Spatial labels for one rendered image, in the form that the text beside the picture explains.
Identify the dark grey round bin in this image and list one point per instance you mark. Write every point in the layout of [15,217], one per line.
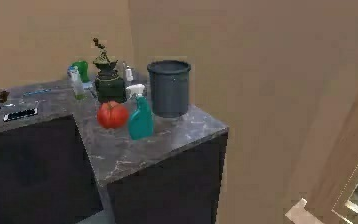
[169,90]

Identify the teal spray bottle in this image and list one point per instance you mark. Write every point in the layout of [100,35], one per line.
[140,118]

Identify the black kitchen counter cabinet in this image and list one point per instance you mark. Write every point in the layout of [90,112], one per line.
[127,156]

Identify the wooden framed window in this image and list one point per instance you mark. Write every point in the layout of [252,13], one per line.
[348,173]

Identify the small white shaker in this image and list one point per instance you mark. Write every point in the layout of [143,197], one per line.
[128,73]

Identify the dark green coffee grinder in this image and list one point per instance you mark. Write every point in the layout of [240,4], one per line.
[109,85]

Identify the red tomato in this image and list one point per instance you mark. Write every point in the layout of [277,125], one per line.
[112,114]

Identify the clear bottle with green liquid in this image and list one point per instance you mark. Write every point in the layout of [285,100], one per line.
[77,85]

